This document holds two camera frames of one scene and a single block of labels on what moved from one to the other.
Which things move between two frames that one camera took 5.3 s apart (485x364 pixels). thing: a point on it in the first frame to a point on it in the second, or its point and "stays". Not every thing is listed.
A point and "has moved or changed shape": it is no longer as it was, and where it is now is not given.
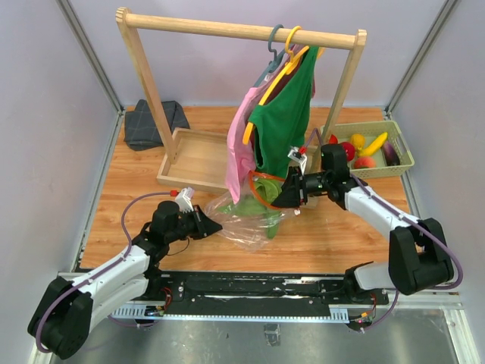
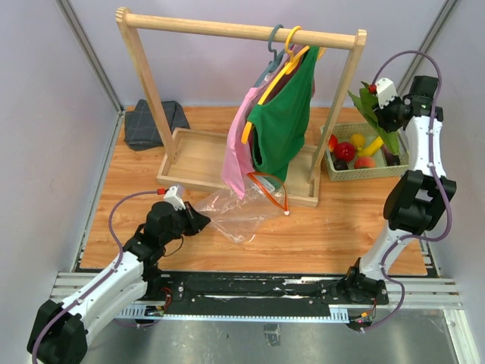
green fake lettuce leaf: [267, 189] to [367, 103]
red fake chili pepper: [333, 139] stays
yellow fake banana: [375, 146] stays
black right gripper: [293, 192] to [380, 114]
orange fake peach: [364, 162] stays
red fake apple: [350, 150] stays
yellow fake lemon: [358, 140] stays
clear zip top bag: [255, 221] has moved or changed shape
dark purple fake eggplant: [390, 155] stays
